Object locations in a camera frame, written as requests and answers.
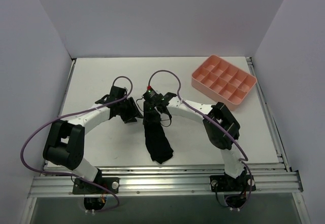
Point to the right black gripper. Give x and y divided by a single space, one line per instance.
150 107

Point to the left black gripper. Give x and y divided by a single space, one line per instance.
130 109

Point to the aluminium mounting rail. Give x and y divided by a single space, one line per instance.
172 180

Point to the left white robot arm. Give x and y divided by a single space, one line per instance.
65 142

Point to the black underwear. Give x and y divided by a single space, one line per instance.
156 142

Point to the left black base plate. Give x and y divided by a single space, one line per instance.
82 188

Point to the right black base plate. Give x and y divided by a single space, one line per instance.
225 183

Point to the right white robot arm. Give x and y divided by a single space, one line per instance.
221 127

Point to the pink compartment tray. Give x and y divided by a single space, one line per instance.
223 82

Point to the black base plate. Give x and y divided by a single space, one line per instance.
82 188
225 183

